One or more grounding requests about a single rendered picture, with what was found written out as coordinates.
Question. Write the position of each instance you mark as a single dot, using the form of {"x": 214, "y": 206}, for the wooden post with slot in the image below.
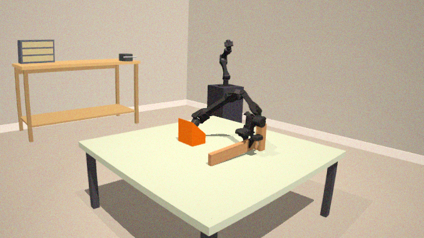
{"x": 261, "y": 143}

